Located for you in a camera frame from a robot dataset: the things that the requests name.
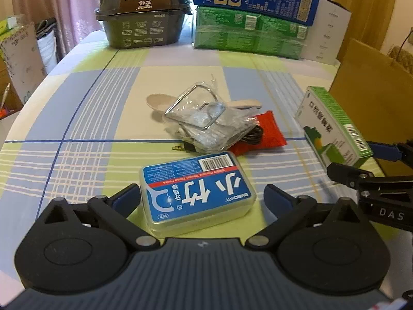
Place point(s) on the white carton box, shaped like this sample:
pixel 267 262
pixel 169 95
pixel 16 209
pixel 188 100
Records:
pixel 325 36

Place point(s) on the blue floss pick box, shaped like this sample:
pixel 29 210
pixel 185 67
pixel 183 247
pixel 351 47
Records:
pixel 194 193

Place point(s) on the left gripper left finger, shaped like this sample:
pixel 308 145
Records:
pixel 112 215

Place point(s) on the green shrink-wrapped box pack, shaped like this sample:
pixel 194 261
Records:
pixel 225 29

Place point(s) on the green medicine box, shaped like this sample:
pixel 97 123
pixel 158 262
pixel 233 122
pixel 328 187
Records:
pixel 330 131

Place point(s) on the pink curtain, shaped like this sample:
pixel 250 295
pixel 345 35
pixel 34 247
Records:
pixel 75 18

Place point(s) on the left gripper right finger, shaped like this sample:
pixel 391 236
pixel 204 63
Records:
pixel 290 213

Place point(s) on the black instant meal box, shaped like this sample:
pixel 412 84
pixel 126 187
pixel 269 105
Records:
pixel 142 23

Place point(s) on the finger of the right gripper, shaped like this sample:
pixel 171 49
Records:
pixel 346 175
pixel 385 151

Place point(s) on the grey paper bag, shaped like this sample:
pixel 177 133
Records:
pixel 23 61

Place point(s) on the checked tablecloth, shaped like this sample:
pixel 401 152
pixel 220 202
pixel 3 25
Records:
pixel 87 129

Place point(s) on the clear bag with metal hook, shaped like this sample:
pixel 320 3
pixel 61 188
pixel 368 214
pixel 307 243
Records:
pixel 201 117

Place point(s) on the brown cardboard box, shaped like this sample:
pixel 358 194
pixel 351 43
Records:
pixel 376 93

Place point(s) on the quilted covered chair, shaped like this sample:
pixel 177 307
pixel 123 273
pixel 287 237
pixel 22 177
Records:
pixel 402 57

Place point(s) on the red candy packet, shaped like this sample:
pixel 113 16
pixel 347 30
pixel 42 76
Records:
pixel 266 135

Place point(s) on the mustard curtain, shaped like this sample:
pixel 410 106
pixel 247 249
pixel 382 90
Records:
pixel 368 23

